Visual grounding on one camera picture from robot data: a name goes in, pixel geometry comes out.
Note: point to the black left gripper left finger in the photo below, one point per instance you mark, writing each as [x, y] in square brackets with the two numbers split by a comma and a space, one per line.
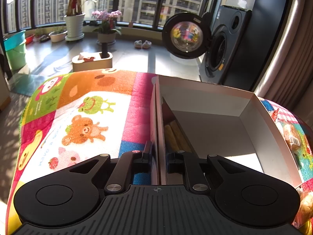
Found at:
[130, 163]

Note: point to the barcode bread loaf packet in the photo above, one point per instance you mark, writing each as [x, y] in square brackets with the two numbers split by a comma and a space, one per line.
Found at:
[291, 136]

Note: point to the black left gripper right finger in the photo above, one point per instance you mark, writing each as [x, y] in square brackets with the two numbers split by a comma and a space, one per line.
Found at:
[187, 164]

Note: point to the pink cardboard box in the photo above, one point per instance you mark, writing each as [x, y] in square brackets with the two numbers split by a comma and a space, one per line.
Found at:
[225, 121]

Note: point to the colourful cartoon play mat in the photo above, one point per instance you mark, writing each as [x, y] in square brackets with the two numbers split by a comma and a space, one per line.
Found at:
[75, 128]

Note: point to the pair of white slippers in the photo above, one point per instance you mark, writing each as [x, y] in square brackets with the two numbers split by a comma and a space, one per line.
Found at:
[142, 45]

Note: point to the low white planter bowl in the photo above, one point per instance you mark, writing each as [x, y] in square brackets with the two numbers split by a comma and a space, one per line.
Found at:
[57, 36]

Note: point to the pink flower pot plant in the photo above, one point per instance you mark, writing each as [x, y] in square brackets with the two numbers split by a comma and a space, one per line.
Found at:
[107, 28]

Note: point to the teal plastic bucket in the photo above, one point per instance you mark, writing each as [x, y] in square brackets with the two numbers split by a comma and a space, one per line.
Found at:
[14, 40]

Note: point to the round washing machine door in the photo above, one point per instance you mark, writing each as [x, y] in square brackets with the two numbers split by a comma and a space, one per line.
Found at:
[187, 35]

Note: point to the round bun red logo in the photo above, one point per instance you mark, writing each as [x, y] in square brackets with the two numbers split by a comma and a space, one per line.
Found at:
[303, 219]

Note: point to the dark front-load washing machine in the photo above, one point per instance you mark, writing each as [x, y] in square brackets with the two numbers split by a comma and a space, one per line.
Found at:
[229, 25]

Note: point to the brown curtain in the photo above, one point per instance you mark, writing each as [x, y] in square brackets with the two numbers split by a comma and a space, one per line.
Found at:
[289, 72]

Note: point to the green plastic bucket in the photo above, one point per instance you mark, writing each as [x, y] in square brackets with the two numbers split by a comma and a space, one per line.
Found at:
[16, 56]

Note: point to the red plastic basin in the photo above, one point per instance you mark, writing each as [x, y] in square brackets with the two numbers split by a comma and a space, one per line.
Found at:
[29, 38]

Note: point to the pink Volcano snack pack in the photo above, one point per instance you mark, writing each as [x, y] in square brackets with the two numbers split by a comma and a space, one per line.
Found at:
[176, 138]

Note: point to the tall plant white pot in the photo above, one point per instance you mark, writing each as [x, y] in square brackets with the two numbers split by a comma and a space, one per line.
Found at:
[74, 18]

